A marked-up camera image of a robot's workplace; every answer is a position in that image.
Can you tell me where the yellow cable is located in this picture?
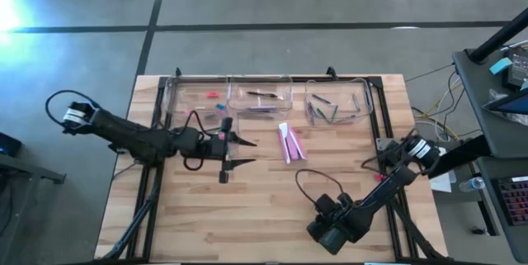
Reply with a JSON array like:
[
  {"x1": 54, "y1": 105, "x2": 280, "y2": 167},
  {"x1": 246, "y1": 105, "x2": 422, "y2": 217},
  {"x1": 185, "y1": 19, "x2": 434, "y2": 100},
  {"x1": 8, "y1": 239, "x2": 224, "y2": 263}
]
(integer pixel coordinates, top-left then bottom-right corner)
[{"x1": 414, "y1": 81, "x2": 463, "y2": 141}]

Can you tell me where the clear water bottle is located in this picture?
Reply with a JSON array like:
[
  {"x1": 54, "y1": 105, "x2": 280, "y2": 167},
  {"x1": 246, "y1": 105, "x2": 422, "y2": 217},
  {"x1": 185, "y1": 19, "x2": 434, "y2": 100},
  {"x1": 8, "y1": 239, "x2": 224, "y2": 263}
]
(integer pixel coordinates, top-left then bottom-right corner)
[{"x1": 458, "y1": 176, "x2": 487, "y2": 193}]

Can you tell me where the black furniture base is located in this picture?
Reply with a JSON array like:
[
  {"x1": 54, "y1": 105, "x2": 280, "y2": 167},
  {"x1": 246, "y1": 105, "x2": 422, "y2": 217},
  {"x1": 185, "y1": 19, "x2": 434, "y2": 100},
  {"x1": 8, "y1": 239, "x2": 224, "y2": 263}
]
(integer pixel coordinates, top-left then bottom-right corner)
[{"x1": 0, "y1": 152, "x2": 67, "y2": 186}]

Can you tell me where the dark laptop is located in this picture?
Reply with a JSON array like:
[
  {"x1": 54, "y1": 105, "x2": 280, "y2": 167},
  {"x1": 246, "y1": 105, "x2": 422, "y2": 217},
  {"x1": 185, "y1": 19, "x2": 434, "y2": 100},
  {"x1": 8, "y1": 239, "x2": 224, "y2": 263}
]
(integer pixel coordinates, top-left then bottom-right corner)
[{"x1": 486, "y1": 89, "x2": 528, "y2": 116}]

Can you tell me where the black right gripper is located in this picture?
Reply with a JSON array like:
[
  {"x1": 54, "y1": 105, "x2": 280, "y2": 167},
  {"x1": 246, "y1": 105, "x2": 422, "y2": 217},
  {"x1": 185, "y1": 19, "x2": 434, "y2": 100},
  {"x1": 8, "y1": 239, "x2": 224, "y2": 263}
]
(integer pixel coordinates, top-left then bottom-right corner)
[{"x1": 305, "y1": 192, "x2": 360, "y2": 257}]

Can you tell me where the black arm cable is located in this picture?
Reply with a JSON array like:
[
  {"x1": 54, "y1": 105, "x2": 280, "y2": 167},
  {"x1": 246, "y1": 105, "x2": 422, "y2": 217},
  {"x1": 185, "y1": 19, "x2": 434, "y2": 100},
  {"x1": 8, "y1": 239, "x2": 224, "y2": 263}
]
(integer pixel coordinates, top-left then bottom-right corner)
[
  {"x1": 45, "y1": 89, "x2": 215, "y2": 172},
  {"x1": 295, "y1": 128, "x2": 417, "y2": 209}
]

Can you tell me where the white cable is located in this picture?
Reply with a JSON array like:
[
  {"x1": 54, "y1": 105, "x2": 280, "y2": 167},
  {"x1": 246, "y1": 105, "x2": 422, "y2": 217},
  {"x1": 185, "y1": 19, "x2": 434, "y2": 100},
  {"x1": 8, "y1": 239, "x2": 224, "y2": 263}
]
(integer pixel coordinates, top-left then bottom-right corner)
[{"x1": 414, "y1": 74, "x2": 463, "y2": 134}]

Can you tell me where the black aluminium frame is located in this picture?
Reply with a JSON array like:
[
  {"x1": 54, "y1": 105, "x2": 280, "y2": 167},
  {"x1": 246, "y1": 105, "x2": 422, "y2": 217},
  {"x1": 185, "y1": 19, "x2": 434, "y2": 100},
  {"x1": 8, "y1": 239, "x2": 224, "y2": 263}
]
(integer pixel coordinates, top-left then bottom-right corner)
[{"x1": 92, "y1": 66, "x2": 449, "y2": 264}]

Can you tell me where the black power adapter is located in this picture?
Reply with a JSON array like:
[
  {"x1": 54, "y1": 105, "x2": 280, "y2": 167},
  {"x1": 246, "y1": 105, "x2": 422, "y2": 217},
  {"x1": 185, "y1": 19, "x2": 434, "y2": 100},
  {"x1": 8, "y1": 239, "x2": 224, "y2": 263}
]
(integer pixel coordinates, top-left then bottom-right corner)
[{"x1": 506, "y1": 48, "x2": 528, "y2": 92}]

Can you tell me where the black device box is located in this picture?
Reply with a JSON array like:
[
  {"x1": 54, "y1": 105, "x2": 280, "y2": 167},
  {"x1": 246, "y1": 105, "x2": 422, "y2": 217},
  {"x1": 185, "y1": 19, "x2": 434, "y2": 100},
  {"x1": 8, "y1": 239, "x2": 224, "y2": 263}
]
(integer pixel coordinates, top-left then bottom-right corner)
[{"x1": 0, "y1": 131, "x2": 23, "y2": 158}]

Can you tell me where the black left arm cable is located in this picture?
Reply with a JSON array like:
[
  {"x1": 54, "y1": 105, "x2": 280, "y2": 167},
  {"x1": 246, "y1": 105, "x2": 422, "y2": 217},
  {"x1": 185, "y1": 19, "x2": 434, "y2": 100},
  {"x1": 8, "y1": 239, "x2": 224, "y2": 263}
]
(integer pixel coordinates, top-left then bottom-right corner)
[{"x1": 45, "y1": 89, "x2": 215, "y2": 172}]

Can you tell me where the black keyboard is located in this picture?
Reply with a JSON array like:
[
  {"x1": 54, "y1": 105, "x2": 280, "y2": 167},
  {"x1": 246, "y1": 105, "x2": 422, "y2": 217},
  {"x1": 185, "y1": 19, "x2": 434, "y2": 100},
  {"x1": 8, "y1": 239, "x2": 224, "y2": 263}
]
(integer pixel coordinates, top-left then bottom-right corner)
[{"x1": 497, "y1": 176, "x2": 528, "y2": 227}]

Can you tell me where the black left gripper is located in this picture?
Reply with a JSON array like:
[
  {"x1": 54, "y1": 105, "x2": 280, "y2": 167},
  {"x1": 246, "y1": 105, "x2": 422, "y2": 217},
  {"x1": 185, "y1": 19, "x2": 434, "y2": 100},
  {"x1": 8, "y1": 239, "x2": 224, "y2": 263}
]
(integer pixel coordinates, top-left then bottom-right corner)
[{"x1": 197, "y1": 116, "x2": 257, "y2": 184}]

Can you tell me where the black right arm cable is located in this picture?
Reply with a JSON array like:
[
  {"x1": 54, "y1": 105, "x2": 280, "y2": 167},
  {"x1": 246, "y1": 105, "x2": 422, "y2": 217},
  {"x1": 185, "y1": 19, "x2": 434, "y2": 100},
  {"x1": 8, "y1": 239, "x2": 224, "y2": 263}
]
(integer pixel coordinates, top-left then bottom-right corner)
[{"x1": 295, "y1": 128, "x2": 417, "y2": 209}]

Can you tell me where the clear plastic bin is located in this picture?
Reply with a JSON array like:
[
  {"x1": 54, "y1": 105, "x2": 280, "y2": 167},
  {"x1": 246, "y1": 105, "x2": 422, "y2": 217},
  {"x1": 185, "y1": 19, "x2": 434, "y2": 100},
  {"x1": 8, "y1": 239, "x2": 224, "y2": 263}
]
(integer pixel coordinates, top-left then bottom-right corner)
[
  {"x1": 304, "y1": 78, "x2": 375, "y2": 128},
  {"x1": 172, "y1": 109, "x2": 242, "y2": 159},
  {"x1": 162, "y1": 75, "x2": 230, "y2": 118},
  {"x1": 227, "y1": 74, "x2": 295, "y2": 121}
]

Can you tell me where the grey side desk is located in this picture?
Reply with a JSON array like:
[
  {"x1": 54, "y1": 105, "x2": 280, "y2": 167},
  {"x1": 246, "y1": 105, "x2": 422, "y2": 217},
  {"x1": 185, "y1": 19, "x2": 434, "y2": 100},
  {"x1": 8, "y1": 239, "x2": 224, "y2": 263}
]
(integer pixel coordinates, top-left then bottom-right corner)
[{"x1": 451, "y1": 48, "x2": 528, "y2": 264}]

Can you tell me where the grey mounting plate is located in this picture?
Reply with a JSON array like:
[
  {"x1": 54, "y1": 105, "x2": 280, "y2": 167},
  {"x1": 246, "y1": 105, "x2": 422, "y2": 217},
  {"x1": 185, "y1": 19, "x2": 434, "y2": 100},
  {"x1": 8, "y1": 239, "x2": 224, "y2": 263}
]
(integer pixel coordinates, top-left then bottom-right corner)
[{"x1": 375, "y1": 136, "x2": 395, "y2": 154}]

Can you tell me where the white paper sheet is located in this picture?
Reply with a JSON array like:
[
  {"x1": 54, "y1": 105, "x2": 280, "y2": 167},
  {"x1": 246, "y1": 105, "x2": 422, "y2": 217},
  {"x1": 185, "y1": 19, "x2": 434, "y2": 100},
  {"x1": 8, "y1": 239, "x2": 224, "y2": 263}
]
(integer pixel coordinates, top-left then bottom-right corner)
[{"x1": 428, "y1": 144, "x2": 458, "y2": 194}]

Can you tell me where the black pole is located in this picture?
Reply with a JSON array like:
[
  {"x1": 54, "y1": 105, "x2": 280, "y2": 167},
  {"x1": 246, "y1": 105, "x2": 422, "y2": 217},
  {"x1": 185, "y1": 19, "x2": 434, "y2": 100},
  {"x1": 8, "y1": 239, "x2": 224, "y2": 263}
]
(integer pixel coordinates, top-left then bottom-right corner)
[{"x1": 469, "y1": 7, "x2": 528, "y2": 64}]

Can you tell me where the black desk leg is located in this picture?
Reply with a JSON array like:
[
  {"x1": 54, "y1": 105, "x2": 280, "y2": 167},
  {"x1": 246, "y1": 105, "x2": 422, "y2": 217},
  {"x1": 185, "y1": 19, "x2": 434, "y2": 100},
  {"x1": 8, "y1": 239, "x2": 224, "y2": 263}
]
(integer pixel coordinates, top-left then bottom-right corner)
[{"x1": 428, "y1": 135, "x2": 494, "y2": 180}]

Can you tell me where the black desk cable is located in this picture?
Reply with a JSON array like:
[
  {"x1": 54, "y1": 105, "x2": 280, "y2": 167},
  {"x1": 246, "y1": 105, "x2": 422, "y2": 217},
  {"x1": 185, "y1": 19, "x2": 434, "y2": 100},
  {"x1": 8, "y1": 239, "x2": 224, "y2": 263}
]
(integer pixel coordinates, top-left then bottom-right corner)
[{"x1": 406, "y1": 63, "x2": 490, "y2": 134}]

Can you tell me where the light blue sticky note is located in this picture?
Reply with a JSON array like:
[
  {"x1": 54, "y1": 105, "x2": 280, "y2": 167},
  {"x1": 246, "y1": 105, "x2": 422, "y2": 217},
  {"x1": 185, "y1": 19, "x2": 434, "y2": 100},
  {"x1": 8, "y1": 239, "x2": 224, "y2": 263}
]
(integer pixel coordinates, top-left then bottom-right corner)
[{"x1": 488, "y1": 57, "x2": 514, "y2": 76}]

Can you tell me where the purple and black pen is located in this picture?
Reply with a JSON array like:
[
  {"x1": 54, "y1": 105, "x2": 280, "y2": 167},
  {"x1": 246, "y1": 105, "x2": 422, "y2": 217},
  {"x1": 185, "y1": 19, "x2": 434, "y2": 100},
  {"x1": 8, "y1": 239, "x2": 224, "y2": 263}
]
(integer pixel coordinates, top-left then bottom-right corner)
[{"x1": 242, "y1": 111, "x2": 276, "y2": 120}]

